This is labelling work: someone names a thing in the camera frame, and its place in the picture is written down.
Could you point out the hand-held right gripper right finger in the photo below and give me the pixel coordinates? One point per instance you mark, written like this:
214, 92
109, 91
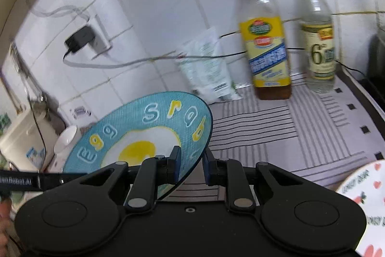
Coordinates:
207, 168

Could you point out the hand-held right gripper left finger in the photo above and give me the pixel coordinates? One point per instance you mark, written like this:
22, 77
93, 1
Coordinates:
177, 166

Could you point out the white bowl black rim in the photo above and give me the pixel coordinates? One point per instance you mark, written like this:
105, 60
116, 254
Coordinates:
64, 138

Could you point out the blue egg print plate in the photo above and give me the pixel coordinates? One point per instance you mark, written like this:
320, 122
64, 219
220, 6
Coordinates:
135, 118

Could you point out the white heart print plate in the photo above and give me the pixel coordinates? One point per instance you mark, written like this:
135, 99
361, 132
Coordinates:
370, 199

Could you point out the white rice cooker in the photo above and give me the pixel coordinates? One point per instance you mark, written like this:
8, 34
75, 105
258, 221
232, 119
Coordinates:
21, 136

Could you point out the striped grey table mat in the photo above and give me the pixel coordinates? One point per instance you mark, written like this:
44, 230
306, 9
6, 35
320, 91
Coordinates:
270, 130

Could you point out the white plastic packet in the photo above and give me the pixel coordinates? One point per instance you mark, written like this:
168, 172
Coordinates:
207, 70

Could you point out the yellow label brown liquid bottle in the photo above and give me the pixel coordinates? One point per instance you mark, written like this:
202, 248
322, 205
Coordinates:
267, 64

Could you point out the black power adapter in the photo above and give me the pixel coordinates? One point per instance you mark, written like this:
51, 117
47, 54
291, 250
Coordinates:
79, 38

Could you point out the clear bottle cream label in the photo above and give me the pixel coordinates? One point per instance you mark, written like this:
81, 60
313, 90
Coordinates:
321, 58

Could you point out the black cooktop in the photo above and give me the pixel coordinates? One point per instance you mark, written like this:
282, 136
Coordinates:
379, 64

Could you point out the wall sticker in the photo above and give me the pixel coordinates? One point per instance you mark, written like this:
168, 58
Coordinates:
80, 112

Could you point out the white wall socket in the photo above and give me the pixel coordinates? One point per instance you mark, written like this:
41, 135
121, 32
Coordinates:
102, 37

